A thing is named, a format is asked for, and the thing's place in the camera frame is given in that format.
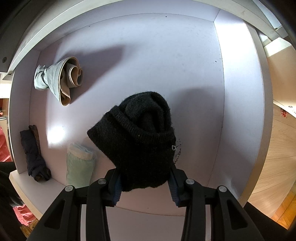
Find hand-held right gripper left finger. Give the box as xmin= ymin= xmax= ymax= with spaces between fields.
xmin=25 ymin=168 xmax=122 ymax=241

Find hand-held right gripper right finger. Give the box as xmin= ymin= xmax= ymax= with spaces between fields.
xmin=169 ymin=163 xmax=264 ymax=241

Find pale green cloth bundle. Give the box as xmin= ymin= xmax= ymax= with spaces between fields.
xmin=66 ymin=142 xmax=95 ymax=188

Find black knitted bundle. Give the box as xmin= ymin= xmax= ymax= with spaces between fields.
xmin=87 ymin=91 xmax=177 ymax=192

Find navy cloth bundle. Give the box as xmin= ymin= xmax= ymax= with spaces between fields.
xmin=20 ymin=125 xmax=52 ymax=182

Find grey-blue and beige bundle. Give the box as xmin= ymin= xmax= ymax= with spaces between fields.
xmin=34 ymin=56 xmax=84 ymax=106

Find white drawer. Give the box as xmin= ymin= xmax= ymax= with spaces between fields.
xmin=9 ymin=6 xmax=274 ymax=217

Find red ruffled blanket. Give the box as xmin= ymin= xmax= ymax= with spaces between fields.
xmin=0 ymin=126 xmax=38 ymax=229

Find person's dark clothing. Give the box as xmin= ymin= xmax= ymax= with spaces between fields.
xmin=0 ymin=162 xmax=27 ymax=241

